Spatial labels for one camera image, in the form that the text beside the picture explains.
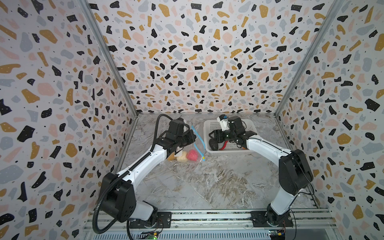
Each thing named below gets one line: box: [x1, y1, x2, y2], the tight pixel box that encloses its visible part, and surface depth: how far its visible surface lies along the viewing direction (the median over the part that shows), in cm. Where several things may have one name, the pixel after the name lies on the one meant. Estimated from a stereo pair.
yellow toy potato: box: [167, 151, 177, 161], surface depth 92 cm
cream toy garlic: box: [176, 151, 188, 163], surface depth 92 cm
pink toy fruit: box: [186, 149, 198, 161], surface depth 87 cm
